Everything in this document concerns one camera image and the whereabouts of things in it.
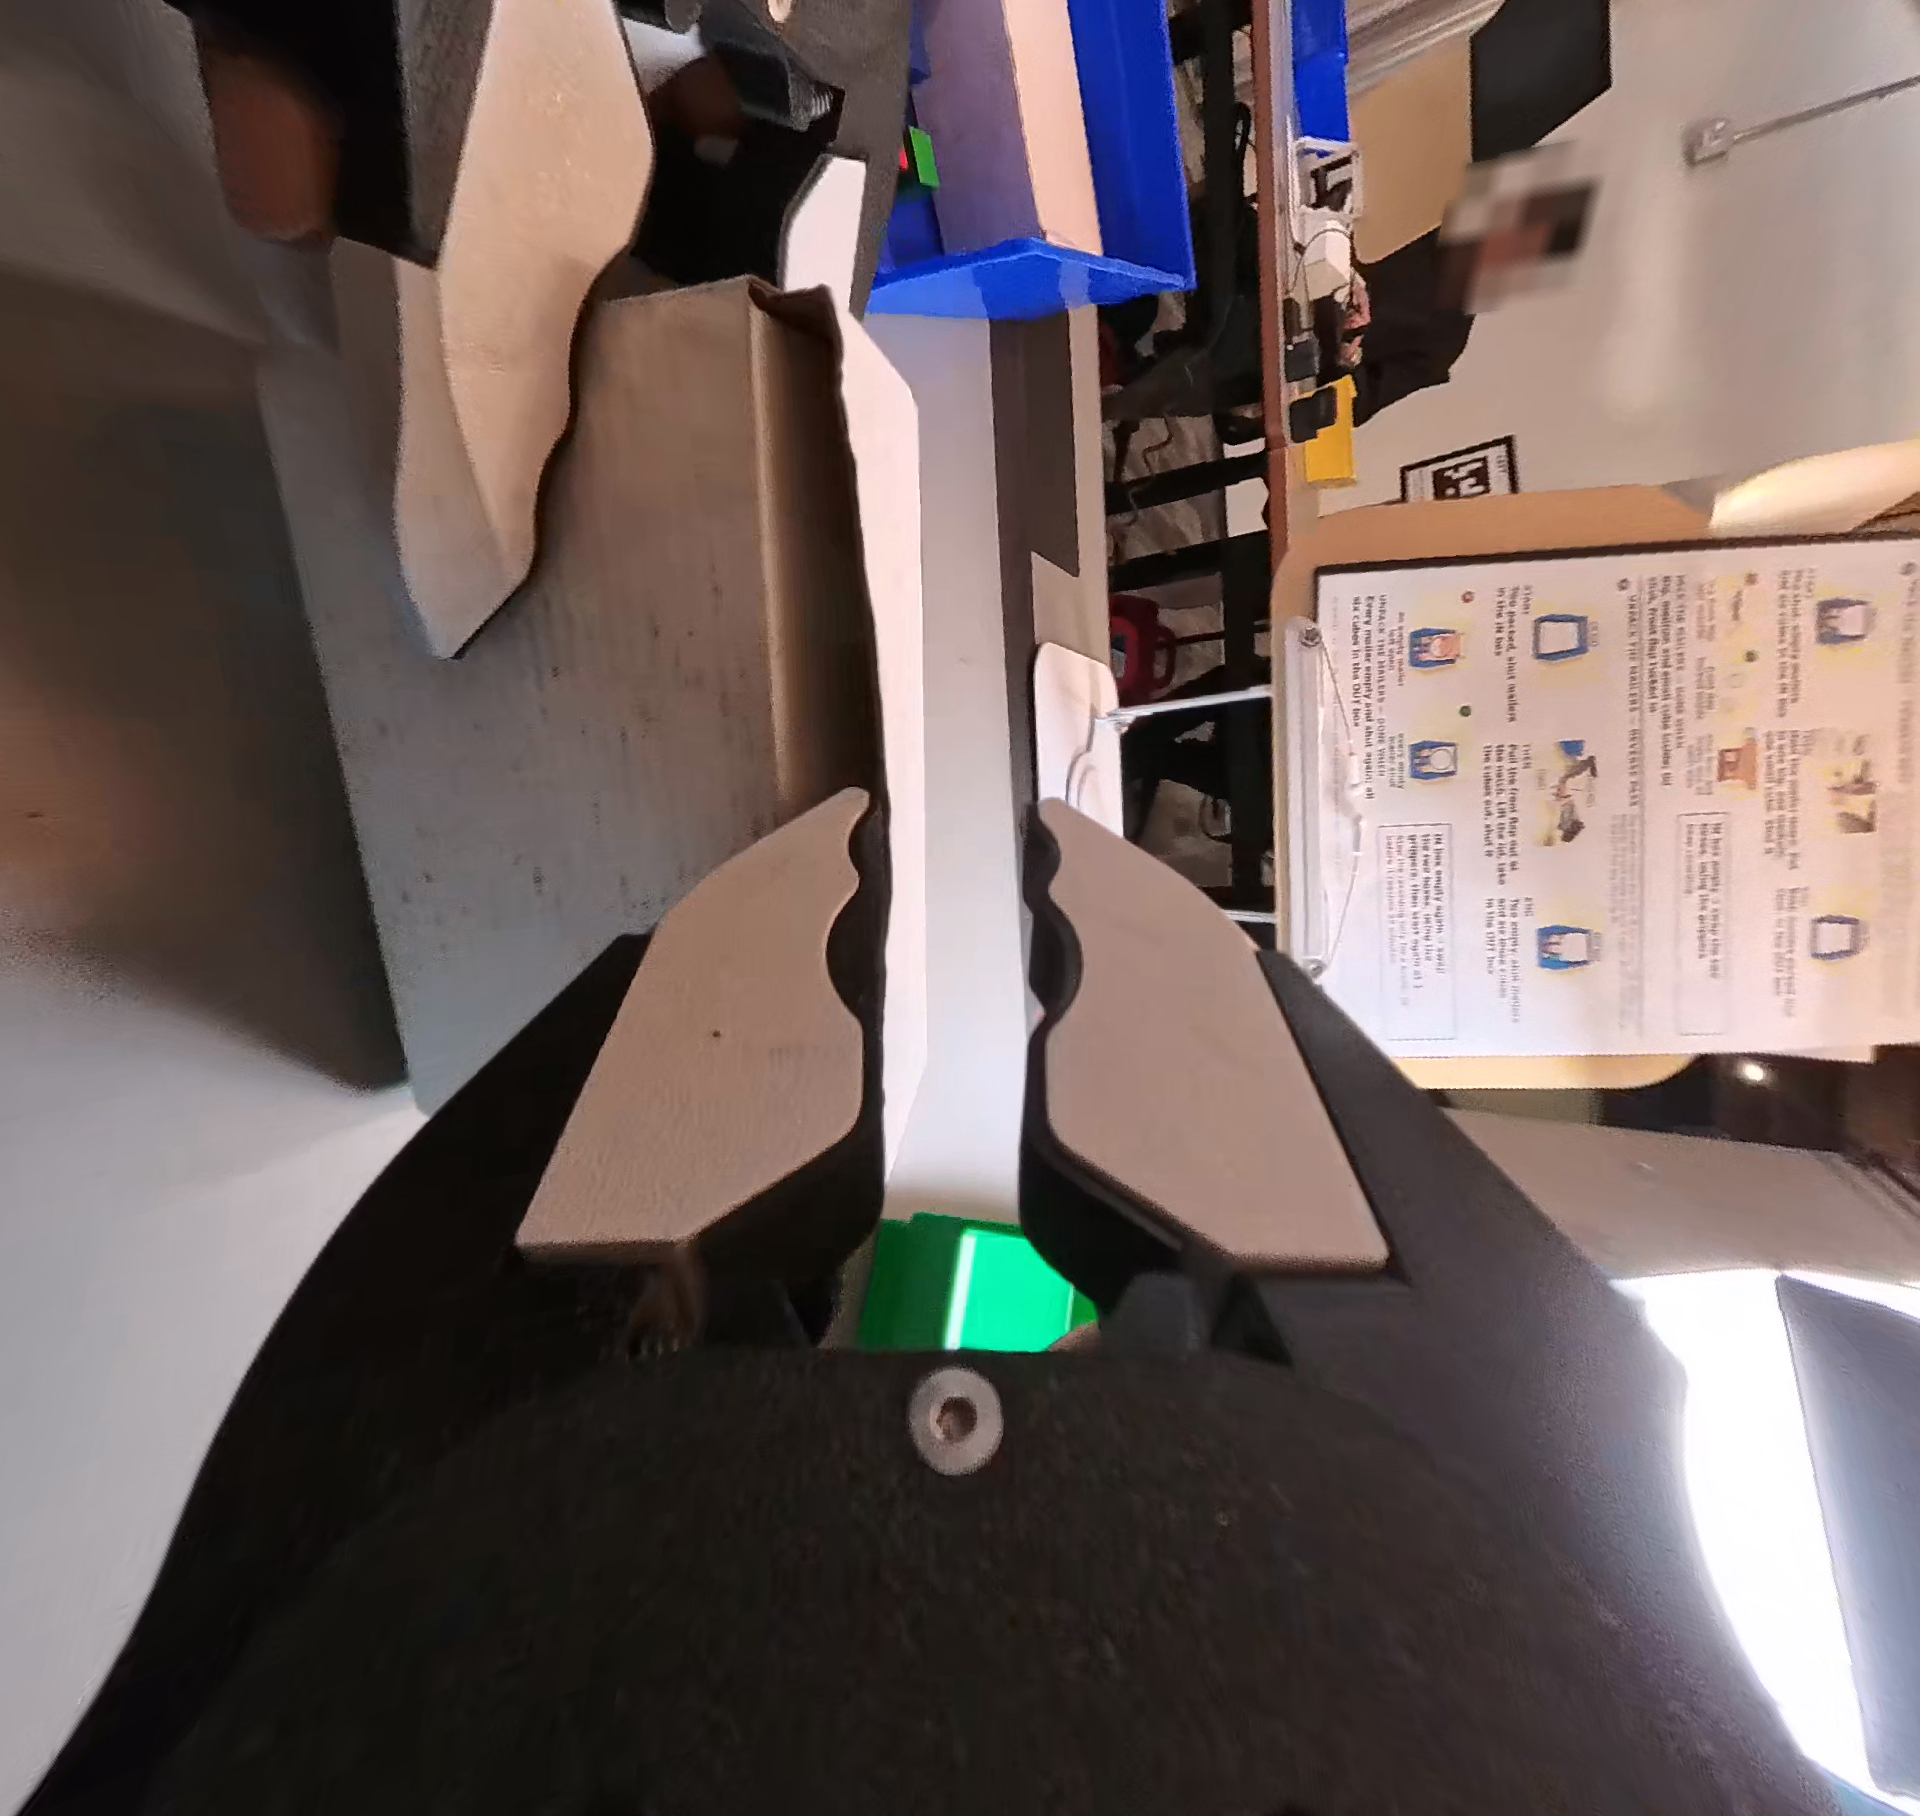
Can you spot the yellow box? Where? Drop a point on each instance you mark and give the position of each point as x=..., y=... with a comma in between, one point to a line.
x=1333, y=458

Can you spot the printed instruction sheet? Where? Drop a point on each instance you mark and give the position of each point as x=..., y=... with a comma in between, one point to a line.
x=1619, y=795

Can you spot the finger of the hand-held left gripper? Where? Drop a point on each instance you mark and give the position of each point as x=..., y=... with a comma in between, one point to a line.
x=833, y=232
x=510, y=271

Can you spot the white cardboard mailer box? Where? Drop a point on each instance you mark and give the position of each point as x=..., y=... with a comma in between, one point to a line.
x=630, y=647
x=1020, y=76

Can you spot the red bag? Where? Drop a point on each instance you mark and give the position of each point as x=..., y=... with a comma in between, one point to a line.
x=1140, y=647

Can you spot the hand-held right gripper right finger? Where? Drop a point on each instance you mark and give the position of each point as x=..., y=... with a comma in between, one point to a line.
x=1200, y=1097

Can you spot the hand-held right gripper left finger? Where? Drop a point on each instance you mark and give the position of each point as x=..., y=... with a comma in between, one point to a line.
x=719, y=1083

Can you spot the green plastic bin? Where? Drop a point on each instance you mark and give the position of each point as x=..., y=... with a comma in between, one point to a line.
x=960, y=1292

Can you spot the person's left hand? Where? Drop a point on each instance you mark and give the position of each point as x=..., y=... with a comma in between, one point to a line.
x=271, y=152

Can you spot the black white marker tag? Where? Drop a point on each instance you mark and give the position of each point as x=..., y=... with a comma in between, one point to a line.
x=1458, y=473

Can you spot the wooden background table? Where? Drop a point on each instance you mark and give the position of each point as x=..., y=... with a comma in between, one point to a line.
x=1273, y=271

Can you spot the blue plastic bin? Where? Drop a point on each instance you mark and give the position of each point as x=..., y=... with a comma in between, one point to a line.
x=1320, y=46
x=1131, y=76

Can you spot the green wooden cube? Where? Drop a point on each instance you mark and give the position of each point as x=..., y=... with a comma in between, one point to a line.
x=925, y=163

